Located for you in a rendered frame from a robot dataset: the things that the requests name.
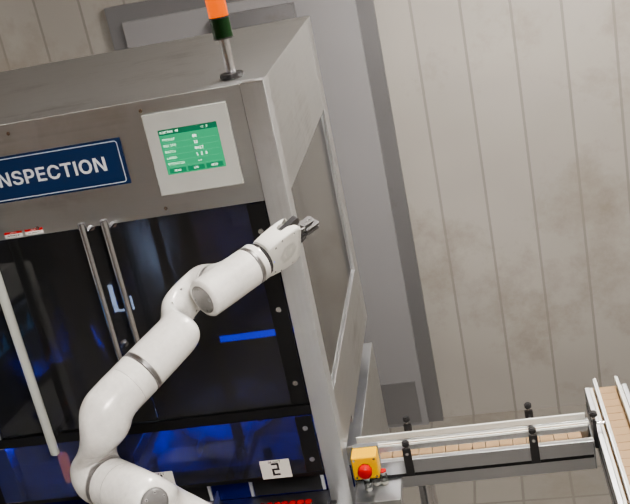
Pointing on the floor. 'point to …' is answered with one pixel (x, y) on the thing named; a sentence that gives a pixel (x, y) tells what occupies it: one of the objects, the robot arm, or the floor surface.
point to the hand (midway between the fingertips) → (307, 225)
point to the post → (298, 290)
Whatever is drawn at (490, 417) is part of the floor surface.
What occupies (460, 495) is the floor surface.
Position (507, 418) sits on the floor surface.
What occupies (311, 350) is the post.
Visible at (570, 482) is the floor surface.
